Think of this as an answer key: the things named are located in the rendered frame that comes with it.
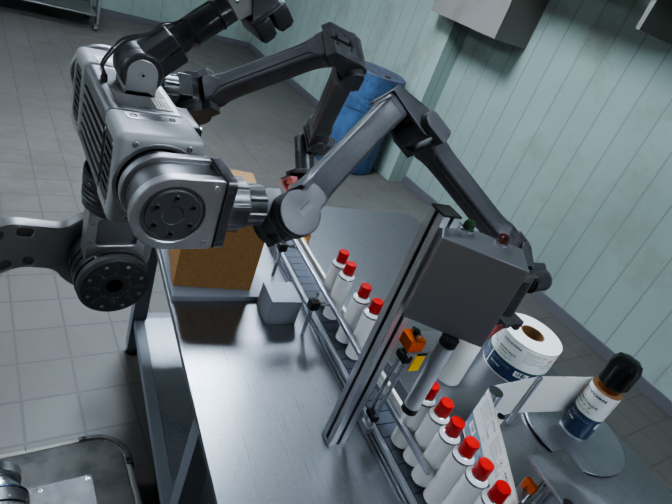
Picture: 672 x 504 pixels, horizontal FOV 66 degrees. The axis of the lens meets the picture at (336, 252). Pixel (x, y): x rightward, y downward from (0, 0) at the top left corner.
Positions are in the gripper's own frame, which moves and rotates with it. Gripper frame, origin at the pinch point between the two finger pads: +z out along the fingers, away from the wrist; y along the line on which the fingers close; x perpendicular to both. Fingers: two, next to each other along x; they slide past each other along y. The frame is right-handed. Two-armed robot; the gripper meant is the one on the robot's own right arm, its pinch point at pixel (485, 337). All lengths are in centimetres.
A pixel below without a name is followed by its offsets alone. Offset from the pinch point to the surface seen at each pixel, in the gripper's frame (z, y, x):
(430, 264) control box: -26.6, -5.1, 34.8
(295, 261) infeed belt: 27, 70, 17
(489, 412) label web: 11.6, -13.4, 3.1
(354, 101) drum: 48, 352, -162
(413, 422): 17.4, -8.2, 20.2
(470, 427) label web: 20.6, -10.8, 2.0
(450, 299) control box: -21.2, -8.9, 29.8
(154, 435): 92, 55, 60
